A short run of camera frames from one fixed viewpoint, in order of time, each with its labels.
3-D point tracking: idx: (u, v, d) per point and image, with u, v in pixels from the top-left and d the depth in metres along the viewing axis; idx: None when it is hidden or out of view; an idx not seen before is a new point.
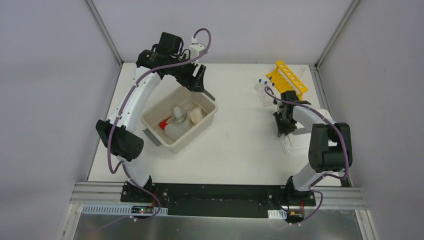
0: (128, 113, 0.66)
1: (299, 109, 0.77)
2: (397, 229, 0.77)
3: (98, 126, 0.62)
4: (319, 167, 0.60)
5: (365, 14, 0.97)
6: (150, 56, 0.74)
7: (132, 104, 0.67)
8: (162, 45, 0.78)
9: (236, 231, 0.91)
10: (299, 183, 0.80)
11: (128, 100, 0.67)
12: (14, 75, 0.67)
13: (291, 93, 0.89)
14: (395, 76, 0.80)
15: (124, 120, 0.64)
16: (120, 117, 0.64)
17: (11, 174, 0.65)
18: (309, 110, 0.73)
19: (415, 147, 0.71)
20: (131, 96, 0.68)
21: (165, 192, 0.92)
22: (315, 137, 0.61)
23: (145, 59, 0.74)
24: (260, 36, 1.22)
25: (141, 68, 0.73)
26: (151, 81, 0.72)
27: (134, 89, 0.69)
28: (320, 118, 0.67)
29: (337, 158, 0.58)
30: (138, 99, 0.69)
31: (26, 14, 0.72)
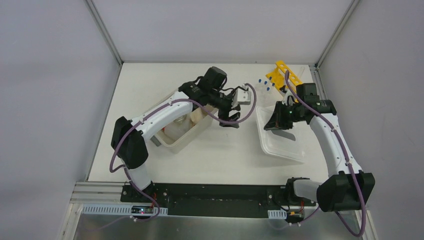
0: (150, 122, 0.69)
1: (320, 124, 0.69)
2: (396, 228, 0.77)
3: (118, 122, 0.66)
4: (328, 208, 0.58)
5: (366, 14, 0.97)
6: (194, 89, 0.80)
7: (156, 117, 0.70)
8: (206, 78, 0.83)
9: (236, 231, 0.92)
10: (300, 190, 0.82)
11: (156, 113, 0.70)
12: (14, 75, 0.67)
13: (312, 87, 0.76)
14: (395, 76, 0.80)
15: (144, 127, 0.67)
16: (141, 123, 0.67)
17: (10, 173, 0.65)
18: (333, 131, 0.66)
19: (416, 148, 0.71)
20: (159, 111, 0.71)
21: (165, 192, 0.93)
22: (330, 185, 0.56)
23: (188, 88, 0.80)
24: (260, 36, 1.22)
25: (182, 93, 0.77)
26: (183, 107, 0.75)
27: (166, 106, 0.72)
28: (343, 157, 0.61)
29: (349, 205, 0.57)
30: (165, 117, 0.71)
31: (25, 14, 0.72)
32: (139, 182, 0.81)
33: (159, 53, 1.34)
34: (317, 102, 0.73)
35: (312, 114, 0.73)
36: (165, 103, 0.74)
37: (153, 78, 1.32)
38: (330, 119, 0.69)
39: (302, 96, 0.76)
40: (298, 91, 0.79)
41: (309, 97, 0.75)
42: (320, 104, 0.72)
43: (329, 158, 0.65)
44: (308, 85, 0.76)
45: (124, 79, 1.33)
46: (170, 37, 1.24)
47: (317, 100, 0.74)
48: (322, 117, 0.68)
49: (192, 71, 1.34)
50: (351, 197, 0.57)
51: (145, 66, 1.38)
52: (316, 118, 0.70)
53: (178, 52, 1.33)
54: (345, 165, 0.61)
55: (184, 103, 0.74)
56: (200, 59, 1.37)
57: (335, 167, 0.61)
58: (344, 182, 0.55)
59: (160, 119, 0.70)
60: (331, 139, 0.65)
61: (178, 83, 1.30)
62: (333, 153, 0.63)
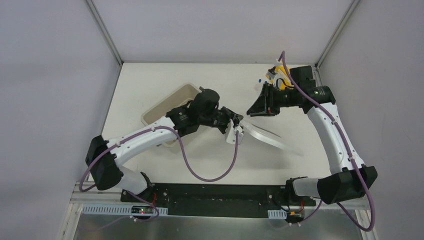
0: (127, 146, 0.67)
1: (320, 116, 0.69)
2: (396, 229, 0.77)
3: (95, 141, 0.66)
4: (331, 200, 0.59)
5: (366, 14, 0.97)
6: (182, 117, 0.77)
7: (135, 142, 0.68)
8: (194, 105, 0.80)
9: (236, 231, 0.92)
10: (300, 190, 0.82)
11: (136, 137, 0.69)
12: (15, 75, 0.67)
13: (307, 70, 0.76)
14: (395, 76, 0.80)
15: (119, 150, 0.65)
16: (118, 145, 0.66)
17: (10, 173, 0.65)
18: (334, 123, 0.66)
19: (415, 147, 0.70)
20: (141, 135, 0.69)
21: (165, 192, 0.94)
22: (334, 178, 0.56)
23: (174, 115, 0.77)
24: (261, 36, 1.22)
25: (166, 119, 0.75)
26: (165, 136, 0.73)
27: (148, 130, 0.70)
28: (345, 153, 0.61)
29: (352, 195, 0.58)
30: (143, 142, 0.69)
31: (25, 14, 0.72)
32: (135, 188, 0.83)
33: (160, 52, 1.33)
34: (315, 90, 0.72)
35: (310, 104, 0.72)
36: (148, 127, 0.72)
37: (153, 78, 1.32)
38: (329, 108, 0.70)
39: (297, 81, 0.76)
40: (293, 75, 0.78)
41: (305, 82, 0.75)
42: (318, 92, 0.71)
43: (330, 155, 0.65)
44: (304, 69, 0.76)
45: (124, 79, 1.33)
46: (169, 37, 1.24)
47: (314, 87, 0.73)
48: (321, 108, 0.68)
49: (192, 71, 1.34)
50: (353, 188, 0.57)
51: (145, 66, 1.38)
52: (316, 109, 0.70)
53: (178, 52, 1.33)
54: (348, 161, 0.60)
55: (167, 131, 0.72)
56: (200, 59, 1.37)
57: (337, 162, 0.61)
58: (348, 180, 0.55)
59: (139, 143, 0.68)
60: (333, 133, 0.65)
61: (178, 83, 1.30)
62: (335, 149, 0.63)
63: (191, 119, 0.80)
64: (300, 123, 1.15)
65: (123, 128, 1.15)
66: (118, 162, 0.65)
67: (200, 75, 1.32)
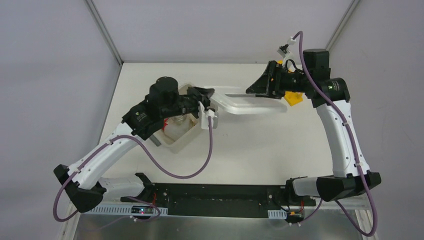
0: (88, 170, 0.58)
1: (330, 116, 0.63)
2: (396, 229, 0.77)
3: (56, 172, 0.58)
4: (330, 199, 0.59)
5: (366, 14, 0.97)
6: (138, 117, 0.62)
7: (96, 162, 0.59)
8: (151, 99, 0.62)
9: (236, 231, 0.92)
10: (300, 190, 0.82)
11: (95, 156, 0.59)
12: (15, 75, 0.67)
13: (323, 57, 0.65)
14: (395, 76, 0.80)
15: (81, 176, 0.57)
16: (77, 172, 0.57)
17: (11, 172, 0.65)
18: (345, 126, 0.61)
19: (415, 147, 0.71)
20: (100, 152, 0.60)
21: (165, 192, 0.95)
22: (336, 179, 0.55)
23: (131, 117, 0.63)
24: (261, 36, 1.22)
25: (124, 125, 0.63)
26: (127, 145, 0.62)
27: (105, 145, 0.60)
28: (353, 158, 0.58)
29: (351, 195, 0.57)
30: (105, 159, 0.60)
31: (25, 14, 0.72)
32: (133, 191, 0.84)
33: (160, 52, 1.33)
34: (329, 84, 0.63)
35: (321, 99, 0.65)
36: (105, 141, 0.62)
37: (153, 78, 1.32)
38: (341, 106, 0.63)
39: (310, 68, 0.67)
40: (306, 60, 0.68)
41: (319, 71, 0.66)
42: (332, 87, 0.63)
43: (336, 156, 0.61)
44: (320, 56, 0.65)
45: (124, 78, 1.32)
46: (169, 37, 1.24)
47: (328, 80, 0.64)
48: (335, 107, 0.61)
49: (192, 71, 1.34)
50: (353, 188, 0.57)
51: (145, 65, 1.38)
52: (327, 108, 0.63)
53: (178, 52, 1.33)
54: (354, 167, 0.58)
55: (126, 139, 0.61)
56: (200, 59, 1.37)
57: (343, 167, 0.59)
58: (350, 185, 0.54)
59: (101, 162, 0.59)
60: (343, 138, 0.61)
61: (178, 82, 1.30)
62: (341, 153, 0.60)
63: (153, 116, 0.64)
64: (300, 123, 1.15)
65: None
66: (85, 187, 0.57)
67: (199, 75, 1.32)
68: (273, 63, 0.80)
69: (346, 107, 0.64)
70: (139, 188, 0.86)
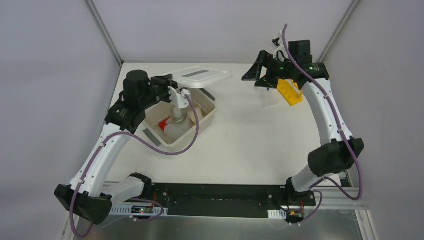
0: (92, 176, 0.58)
1: (312, 91, 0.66)
2: (397, 229, 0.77)
3: (57, 193, 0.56)
4: (319, 171, 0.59)
5: (366, 14, 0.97)
6: (121, 114, 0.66)
7: (97, 167, 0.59)
8: (127, 95, 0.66)
9: (236, 231, 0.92)
10: (300, 184, 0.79)
11: (94, 162, 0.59)
12: (15, 75, 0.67)
13: (305, 44, 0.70)
14: (395, 76, 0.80)
15: (88, 185, 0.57)
16: (82, 182, 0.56)
17: (11, 173, 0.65)
18: (326, 98, 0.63)
19: (415, 147, 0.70)
20: (97, 157, 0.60)
21: (165, 192, 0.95)
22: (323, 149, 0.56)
23: (114, 116, 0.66)
24: (261, 36, 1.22)
25: (110, 125, 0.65)
26: (121, 142, 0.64)
27: (100, 149, 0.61)
28: (336, 125, 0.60)
29: (339, 167, 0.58)
30: (105, 161, 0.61)
31: (25, 15, 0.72)
32: (132, 193, 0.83)
33: (159, 52, 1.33)
34: (311, 66, 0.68)
35: (304, 79, 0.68)
36: (97, 146, 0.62)
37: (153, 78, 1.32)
38: (322, 83, 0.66)
39: (295, 55, 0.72)
40: (291, 49, 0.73)
41: (302, 57, 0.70)
42: (313, 68, 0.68)
43: (321, 126, 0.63)
44: (303, 43, 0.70)
45: (124, 79, 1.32)
46: (169, 37, 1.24)
47: (310, 63, 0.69)
48: (316, 83, 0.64)
49: (192, 71, 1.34)
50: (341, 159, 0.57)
51: (145, 66, 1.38)
52: (309, 85, 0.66)
53: (178, 52, 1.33)
54: (337, 133, 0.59)
55: (118, 135, 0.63)
56: (200, 59, 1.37)
57: (327, 134, 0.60)
58: (335, 149, 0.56)
59: (101, 165, 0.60)
60: (325, 108, 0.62)
61: None
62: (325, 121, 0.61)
63: (134, 109, 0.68)
64: (300, 123, 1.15)
65: None
66: (94, 195, 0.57)
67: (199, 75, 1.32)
68: (264, 53, 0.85)
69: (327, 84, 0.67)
70: (139, 189, 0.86)
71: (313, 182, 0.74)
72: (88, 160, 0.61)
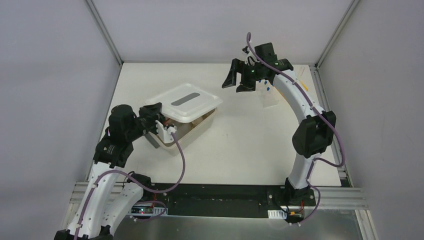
0: (89, 218, 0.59)
1: (282, 81, 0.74)
2: (397, 229, 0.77)
3: None
4: (305, 152, 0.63)
5: (365, 14, 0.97)
6: (108, 150, 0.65)
7: (93, 208, 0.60)
8: (113, 129, 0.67)
9: (236, 231, 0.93)
10: (295, 180, 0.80)
11: (89, 203, 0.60)
12: (15, 75, 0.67)
13: (268, 47, 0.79)
14: (395, 76, 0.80)
15: (86, 227, 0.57)
16: (79, 226, 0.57)
17: (11, 172, 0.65)
18: (294, 84, 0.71)
19: (415, 147, 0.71)
20: (91, 199, 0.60)
21: (165, 192, 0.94)
22: (302, 131, 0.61)
23: (102, 153, 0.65)
24: (261, 36, 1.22)
25: (99, 164, 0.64)
26: (112, 179, 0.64)
27: (93, 190, 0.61)
28: (307, 104, 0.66)
29: (321, 142, 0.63)
30: (100, 201, 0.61)
31: (26, 15, 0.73)
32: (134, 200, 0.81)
33: (160, 52, 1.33)
34: (275, 62, 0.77)
35: (273, 74, 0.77)
36: (90, 187, 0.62)
37: (153, 78, 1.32)
38: (289, 74, 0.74)
39: (261, 57, 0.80)
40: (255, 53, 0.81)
41: (267, 57, 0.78)
42: (278, 63, 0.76)
43: (296, 109, 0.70)
44: (266, 46, 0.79)
45: (124, 79, 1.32)
46: (169, 37, 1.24)
47: (274, 60, 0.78)
48: (282, 74, 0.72)
49: (192, 71, 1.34)
50: (320, 135, 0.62)
51: (145, 66, 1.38)
52: (278, 77, 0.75)
53: (178, 52, 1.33)
54: (310, 110, 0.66)
55: (109, 174, 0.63)
56: (200, 59, 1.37)
57: (302, 113, 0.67)
58: (312, 123, 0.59)
59: (97, 206, 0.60)
60: (294, 92, 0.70)
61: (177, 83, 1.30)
62: (298, 103, 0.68)
63: (121, 143, 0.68)
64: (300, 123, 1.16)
65: None
66: (93, 235, 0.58)
67: (199, 75, 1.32)
68: (236, 60, 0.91)
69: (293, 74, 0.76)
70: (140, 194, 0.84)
71: (307, 171, 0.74)
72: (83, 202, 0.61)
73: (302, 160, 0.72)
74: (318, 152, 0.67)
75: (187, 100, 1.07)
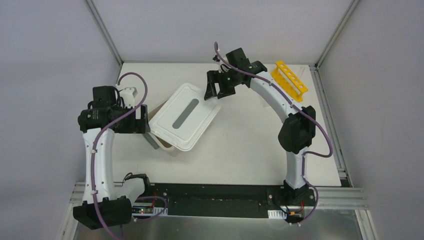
0: (102, 182, 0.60)
1: (259, 84, 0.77)
2: (397, 229, 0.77)
3: (77, 215, 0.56)
4: (293, 148, 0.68)
5: (366, 14, 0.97)
6: (93, 116, 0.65)
7: (101, 172, 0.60)
8: (98, 99, 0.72)
9: (236, 231, 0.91)
10: (293, 179, 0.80)
11: (96, 168, 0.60)
12: (15, 75, 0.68)
13: (239, 52, 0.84)
14: (395, 77, 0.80)
15: (103, 191, 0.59)
16: (96, 193, 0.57)
17: (10, 173, 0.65)
18: (271, 85, 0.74)
19: (415, 148, 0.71)
20: (96, 166, 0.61)
21: (165, 192, 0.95)
22: (287, 129, 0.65)
23: (87, 120, 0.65)
24: (261, 36, 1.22)
25: (90, 131, 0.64)
26: (108, 139, 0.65)
27: (94, 155, 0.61)
28: (287, 102, 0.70)
29: (306, 136, 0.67)
30: (106, 164, 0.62)
31: (26, 15, 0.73)
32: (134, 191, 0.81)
33: (159, 52, 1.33)
34: (249, 65, 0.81)
35: (249, 77, 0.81)
36: (89, 154, 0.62)
37: (153, 78, 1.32)
38: (264, 76, 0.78)
39: (234, 63, 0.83)
40: (228, 60, 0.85)
41: (241, 62, 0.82)
42: (251, 66, 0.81)
43: (277, 108, 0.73)
44: (237, 52, 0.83)
45: (124, 79, 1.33)
46: (169, 37, 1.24)
47: (248, 64, 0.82)
48: (258, 77, 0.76)
49: (192, 71, 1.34)
50: (304, 129, 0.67)
51: (145, 66, 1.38)
52: (254, 80, 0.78)
53: (178, 52, 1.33)
54: (291, 108, 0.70)
55: (103, 136, 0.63)
56: (200, 59, 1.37)
57: (283, 112, 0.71)
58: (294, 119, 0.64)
59: (104, 168, 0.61)
60: (273, 92, 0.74)
61: (177, 83, 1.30)
62: (278, 103, 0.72)
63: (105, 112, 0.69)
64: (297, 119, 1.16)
65: None
66: (112, 197, 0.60)
67: (199, 75, 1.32)
68: (210, 72, 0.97)
69: (267, 75, 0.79)
70: (142, 187, 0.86)
71: (300, 167, 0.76)
72: (89, 171, 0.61)
73: (292, 156, 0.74)
74: (306, 146, 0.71)
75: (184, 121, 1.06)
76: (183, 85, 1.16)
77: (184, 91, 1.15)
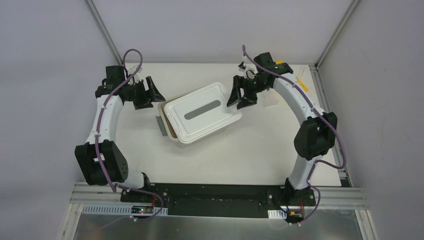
0: (105, 129, 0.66)
1: (282, 84, 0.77)
2: (398, 229, 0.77)
3: (78, 150, 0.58)
4: (308, 155, 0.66)
5: (366, 14, 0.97)
6: (108, 86, 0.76)
7: (106, 123, 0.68)
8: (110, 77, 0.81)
9: (236, 231, 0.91)
10: (296, 181, 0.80)
11: (102, 119, 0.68)
12: (15, 76, 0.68)
13: (267, 55, 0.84)
14: (395, 77, 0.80)
15: (104, 136, 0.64)
16: (99, 135, 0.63)
17: (10, 174, 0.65)
18: (294, 87, 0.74)
19: (416, 148, 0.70)
20: (103, 118, 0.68)
21: (165, 192, 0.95)
22: (304, 133, 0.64)
23: (103, 90, 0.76)
24: (261, 35, 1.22)
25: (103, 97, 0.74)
26: (117, 103, 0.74)
27: (102, 111, 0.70)
28: (308, 105, 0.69)
29: (323, 144, 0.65)
30: (111, 118, 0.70)
31: (25, 15, 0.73)
32: (135, 183, 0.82)
33: (159, 52, 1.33)
34: (275, 66, 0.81)
35: (273, 77, 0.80)
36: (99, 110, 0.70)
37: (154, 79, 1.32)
38: (289, 77, 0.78)
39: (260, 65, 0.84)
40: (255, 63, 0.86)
41: (267, 64, 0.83)
42: (277, 67, 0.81)
43: (297, 109, 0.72)
44: (264, 55, 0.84)
45: None
46: (168, 36, 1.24)
47: (274, 65, 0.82)
48: (282, 77, 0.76)
49: (192, 71, 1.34)
50: (322, 137, 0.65)
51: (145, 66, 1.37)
52: (277, 79, 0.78)
53: (178, 52, 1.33)
54: (311, 112, 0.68)
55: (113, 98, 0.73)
56: (200, 59, 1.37)
57: (303, 114, 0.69)
58: (312, 123, 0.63)
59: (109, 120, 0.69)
60: (294, 93, 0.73)
61: (177, 83, 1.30)
62: (299, 105, 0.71)
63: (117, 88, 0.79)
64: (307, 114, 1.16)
65: (123, 128, 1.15)
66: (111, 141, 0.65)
67: (199, 75, 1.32)
68: (236, 77, 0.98)
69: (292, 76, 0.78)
70: (141, 181, 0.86)
71: (307, 172, 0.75)
72: (95, 123, 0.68)
73: (303, 161, 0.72)
74: (320, 155, 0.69)
75: (196, 116, 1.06)
76: (214, 84, 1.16)
77: (214, 90, 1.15)
